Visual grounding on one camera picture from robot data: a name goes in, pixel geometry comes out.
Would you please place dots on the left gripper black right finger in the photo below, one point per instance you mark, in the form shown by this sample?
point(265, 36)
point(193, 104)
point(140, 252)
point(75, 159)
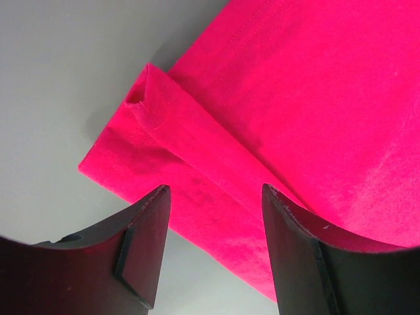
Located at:
point(320, 268)

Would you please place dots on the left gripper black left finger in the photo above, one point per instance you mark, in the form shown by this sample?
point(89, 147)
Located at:
point(111, 267)

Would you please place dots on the red polo t shirt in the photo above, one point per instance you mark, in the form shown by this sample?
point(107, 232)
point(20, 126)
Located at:
point(317, 98)

